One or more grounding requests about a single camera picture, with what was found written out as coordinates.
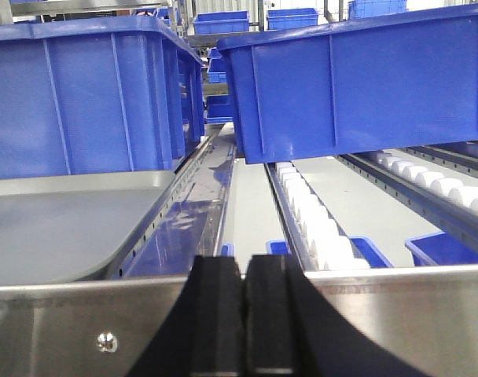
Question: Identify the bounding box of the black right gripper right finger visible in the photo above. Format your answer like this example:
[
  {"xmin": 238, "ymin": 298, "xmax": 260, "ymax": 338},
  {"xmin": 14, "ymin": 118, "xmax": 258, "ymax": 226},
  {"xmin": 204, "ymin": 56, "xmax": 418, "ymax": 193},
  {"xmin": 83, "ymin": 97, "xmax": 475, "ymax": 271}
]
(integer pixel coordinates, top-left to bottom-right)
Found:
[{"xmin": 245, "ymin": 255, "xmax": 423, "ymax": 376}]

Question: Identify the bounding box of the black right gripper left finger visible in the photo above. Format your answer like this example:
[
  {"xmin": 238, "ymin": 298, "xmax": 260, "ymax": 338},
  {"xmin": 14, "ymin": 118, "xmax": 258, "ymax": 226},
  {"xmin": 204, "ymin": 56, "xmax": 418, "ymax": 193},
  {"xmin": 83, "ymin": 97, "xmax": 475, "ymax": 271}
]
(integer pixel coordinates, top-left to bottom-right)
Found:
[{"xmin": 127, "ymin": 256, "xmax": 242, "ymax": 376}]

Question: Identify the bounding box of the grey metal tray on shelf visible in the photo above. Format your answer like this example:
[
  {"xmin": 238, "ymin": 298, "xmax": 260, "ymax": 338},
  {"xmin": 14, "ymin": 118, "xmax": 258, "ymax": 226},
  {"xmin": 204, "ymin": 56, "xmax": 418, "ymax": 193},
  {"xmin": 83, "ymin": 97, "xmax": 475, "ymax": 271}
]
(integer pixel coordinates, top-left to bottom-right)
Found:
[{"xmin": 0, "ymin": 170, "xmax": 175, "ymax": 286}]

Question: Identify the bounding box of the white roller track centre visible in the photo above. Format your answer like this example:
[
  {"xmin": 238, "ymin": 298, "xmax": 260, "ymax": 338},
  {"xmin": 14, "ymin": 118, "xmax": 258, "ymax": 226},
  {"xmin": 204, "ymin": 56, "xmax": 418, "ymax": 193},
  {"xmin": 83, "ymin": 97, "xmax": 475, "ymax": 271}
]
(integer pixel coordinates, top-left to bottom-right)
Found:
[{"xmin": 265, "ymin": 162, "xmax": 370, "ymax": 271}]

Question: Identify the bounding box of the white roller track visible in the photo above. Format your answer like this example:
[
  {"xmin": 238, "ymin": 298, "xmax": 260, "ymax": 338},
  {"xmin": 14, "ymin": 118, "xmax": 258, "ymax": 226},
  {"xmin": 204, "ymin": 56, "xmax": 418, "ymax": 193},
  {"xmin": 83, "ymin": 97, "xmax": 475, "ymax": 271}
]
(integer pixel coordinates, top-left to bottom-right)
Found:
[
  {"xmin": 265, "ymin": 162, "xmax": 370, "ymax": 271},
  {"xmin": 338, "ymin": 152, "xmax": 478, "ymax": 246}
]

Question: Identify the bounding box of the small blue bin lower centre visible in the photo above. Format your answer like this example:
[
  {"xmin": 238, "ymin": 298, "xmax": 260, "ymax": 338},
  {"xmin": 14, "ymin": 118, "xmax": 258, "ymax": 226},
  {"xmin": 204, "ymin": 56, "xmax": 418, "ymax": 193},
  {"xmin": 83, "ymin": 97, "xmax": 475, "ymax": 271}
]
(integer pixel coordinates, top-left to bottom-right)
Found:
[{"xmin": 266, "ymin": 236, "xmax": 393, "ymax": 268}]

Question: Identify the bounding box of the small blue bin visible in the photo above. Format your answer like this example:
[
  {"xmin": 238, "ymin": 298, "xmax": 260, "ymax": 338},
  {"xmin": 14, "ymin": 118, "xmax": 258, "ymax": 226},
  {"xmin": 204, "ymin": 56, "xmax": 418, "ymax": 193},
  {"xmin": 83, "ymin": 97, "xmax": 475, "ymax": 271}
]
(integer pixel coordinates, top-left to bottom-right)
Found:
[
  {"xmin": 405, "ymin": 231, "xmax": 478, "ymax": 266},
  {"xmin": 266, "ymin": 236, "xmax": 393, "ymax": 268}
]

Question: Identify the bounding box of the small blue bin lower right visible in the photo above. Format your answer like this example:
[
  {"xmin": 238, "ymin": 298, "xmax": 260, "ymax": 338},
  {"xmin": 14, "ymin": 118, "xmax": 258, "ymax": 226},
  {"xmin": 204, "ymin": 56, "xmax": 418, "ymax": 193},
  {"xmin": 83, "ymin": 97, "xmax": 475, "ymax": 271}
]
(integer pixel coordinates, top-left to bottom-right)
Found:
[{"xmin": 405, "ymin": 231, "xmax": 478, "ymax": 266}]

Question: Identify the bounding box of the white roller track right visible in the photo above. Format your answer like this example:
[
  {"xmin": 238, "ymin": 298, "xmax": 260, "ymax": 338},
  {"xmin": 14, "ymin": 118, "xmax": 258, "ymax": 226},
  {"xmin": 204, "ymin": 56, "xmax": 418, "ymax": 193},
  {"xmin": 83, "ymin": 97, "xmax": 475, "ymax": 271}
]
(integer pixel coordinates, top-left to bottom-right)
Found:
[{"xmin": 338, "ymin": 152, "xmax": 478, "ymax": 246}]

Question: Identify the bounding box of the large blue bin left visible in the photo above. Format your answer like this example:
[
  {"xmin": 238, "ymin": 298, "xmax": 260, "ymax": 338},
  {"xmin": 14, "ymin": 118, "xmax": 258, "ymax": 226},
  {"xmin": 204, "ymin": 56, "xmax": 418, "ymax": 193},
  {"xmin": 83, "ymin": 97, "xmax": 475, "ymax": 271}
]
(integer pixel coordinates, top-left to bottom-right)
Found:
[{"xmin": 0, "ymin": 16, "xmax": 204, "ymax": 179}]

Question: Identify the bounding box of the large blue bin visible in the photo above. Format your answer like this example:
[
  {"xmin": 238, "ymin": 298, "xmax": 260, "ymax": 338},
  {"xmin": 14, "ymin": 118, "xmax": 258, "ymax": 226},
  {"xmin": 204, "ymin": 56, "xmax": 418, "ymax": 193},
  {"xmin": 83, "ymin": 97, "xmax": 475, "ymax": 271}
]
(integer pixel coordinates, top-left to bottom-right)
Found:
[
  {"xmin": 0, "ymin": 16, "xmax": 204, "ymax": 179},
  {"xmin": 217, "ymin": 4, "xmax": 478, "ymax": 163}
]

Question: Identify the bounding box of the large blue bin right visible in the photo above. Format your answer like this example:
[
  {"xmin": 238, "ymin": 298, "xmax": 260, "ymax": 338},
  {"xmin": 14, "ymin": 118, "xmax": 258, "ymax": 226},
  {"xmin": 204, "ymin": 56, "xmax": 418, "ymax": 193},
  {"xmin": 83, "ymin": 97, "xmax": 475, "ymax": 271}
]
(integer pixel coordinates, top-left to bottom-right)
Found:
[{"xmin": 217, "ymin": 4, "xmax": 478, "ymax": 163}]

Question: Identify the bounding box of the distant blue bin right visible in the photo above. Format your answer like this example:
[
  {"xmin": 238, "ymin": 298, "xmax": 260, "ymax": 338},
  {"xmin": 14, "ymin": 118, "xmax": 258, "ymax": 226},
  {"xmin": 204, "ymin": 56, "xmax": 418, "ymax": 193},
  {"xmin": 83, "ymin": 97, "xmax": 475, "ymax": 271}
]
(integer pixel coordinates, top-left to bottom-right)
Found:
[{"xmin": 267, "ymin": 8, "xmax": 319, "ymax": 30}]

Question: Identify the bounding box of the distant blue bin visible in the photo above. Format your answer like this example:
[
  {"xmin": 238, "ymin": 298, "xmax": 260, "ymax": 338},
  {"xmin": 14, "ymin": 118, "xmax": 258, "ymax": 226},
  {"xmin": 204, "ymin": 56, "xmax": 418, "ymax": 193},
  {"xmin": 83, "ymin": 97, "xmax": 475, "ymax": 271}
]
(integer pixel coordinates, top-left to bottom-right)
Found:
[
  {"xmin": 193, "ymin": 11, "xmax": 249, "ymax": 35},
  {"xmin": 267, "ymin": 8, "xmax": 319, "ymax": 30}
]

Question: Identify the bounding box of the distant blue bin left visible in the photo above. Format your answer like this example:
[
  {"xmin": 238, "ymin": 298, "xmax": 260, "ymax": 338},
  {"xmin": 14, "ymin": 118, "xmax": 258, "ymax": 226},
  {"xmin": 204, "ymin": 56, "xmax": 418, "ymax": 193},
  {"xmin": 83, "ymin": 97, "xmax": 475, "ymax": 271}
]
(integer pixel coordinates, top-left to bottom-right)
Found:
[{"xmin": 193, "ymin": 11, "xmax": 249, "ymax": 35}]

